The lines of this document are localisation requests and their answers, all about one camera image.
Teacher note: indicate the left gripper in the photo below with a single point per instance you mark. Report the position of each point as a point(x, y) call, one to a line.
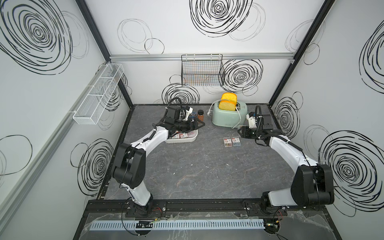
point(189, 128)

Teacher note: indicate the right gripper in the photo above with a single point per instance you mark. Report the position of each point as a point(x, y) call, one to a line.
point(244, 132)

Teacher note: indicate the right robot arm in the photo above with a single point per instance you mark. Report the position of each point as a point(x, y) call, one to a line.
point(312, 184)

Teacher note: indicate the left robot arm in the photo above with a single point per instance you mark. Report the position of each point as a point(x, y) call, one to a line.
point(130, 161)

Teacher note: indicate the white storage box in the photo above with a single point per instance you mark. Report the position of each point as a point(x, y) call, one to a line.
point(176, 138)

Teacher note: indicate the orange spice bottle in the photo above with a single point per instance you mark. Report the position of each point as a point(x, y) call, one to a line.
point(200, 115)

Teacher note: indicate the mint green toaster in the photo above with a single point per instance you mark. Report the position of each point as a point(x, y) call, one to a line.
point(230, 119)

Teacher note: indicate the yellow toast slice front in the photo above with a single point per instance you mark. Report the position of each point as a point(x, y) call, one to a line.
point(227, 105)

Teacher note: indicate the yellow toast slice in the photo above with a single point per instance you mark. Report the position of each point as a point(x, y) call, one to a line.
point(227, 105)
point(229, 97)

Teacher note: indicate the yellow toast slice back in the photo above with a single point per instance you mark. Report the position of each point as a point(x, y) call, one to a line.
point(229, 97)

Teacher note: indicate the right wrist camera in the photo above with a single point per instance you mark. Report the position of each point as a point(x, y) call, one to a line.
point(252, 122)

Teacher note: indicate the black wire basket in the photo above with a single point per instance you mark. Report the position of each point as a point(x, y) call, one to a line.
point(202, 73)

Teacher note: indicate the aluminium wall rail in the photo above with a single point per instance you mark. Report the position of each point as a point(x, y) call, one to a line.
point(200, 57)

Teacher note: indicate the white slotted cable duct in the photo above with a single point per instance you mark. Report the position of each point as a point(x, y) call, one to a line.
point(133, 225)

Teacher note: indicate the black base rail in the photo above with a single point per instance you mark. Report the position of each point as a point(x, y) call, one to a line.
point(165, 208)

